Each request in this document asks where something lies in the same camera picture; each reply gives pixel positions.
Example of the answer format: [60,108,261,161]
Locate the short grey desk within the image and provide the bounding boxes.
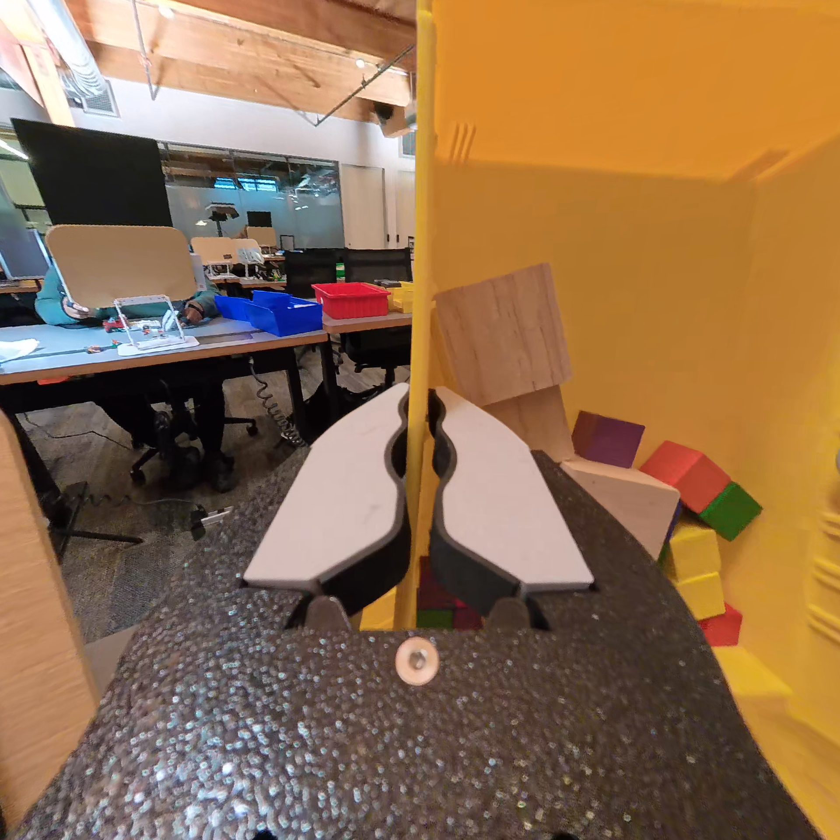
[322,310,414,421]

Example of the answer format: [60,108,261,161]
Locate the black wheeled office chair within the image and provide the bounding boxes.
[128,387,258,488]

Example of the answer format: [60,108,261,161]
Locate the red ribbed bin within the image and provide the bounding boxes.
[311,282,391,320]

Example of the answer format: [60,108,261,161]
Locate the white wall vent grille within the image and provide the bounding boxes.
[82,79,121,118]

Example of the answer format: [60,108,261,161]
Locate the small beige rounded board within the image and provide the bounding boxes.
[190,236,238,266]

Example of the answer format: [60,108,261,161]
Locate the clear white stand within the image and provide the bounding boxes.
[113,295,200,357]

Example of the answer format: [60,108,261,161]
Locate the black partition panel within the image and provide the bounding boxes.
[12,118,173,228]

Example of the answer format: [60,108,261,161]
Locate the pile of coloured cubes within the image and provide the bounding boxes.
[416,410,763,647]

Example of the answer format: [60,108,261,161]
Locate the large beige rounded board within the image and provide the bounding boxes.
[45,225,198,309]

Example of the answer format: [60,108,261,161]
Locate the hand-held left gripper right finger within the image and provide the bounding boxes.
[427,386,596,616]

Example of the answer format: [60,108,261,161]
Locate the floor power strip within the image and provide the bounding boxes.
[189,505,235,543]

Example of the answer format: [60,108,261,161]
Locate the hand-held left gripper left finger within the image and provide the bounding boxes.
[243,382,413,616]

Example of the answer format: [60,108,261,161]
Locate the large blue bin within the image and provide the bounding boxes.
[246,290,324,337]

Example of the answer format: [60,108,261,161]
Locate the tan wooden block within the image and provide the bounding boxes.
[484,384,578,463]

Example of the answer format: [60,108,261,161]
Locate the large grained wooden block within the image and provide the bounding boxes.
[433,262,573,408]

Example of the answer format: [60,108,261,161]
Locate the yellow plastic box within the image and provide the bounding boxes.
[360,0,840,840]

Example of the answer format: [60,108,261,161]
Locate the light wooden side panel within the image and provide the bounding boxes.
[0,408,101,815]

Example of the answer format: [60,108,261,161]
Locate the grey computer monitor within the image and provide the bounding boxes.
[0,228,51,280]

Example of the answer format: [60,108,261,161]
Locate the long grey desk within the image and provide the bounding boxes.
[0,317,329,454]

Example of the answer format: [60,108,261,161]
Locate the coiled black cable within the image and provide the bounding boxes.
[249,357,307,448]

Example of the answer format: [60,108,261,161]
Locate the silver ceiling duct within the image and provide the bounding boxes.
[36,0,101,90]

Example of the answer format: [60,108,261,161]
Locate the pale wooden block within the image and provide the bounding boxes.
[561,457,681,560]

